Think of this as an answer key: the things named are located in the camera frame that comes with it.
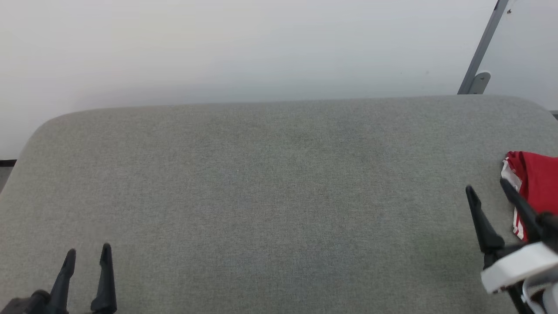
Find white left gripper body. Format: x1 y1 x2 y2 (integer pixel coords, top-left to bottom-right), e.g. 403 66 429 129
0 291 51 314

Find red basketball jersey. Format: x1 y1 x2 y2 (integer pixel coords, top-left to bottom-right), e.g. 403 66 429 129
500 151 558 241

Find grey fabric sofa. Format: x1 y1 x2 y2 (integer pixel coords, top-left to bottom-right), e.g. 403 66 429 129
0 95 558 314

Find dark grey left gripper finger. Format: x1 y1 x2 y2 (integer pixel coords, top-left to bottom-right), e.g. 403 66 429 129
90 243 118 314
50 248 77 314

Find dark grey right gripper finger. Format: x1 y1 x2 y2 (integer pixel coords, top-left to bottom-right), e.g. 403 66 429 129
499 177 544 243
465 185 506 255

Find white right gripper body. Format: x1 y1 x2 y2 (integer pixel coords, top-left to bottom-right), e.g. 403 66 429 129
480 242 558 314

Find grey metal post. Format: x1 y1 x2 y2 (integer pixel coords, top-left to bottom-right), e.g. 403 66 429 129
457 0 510 96

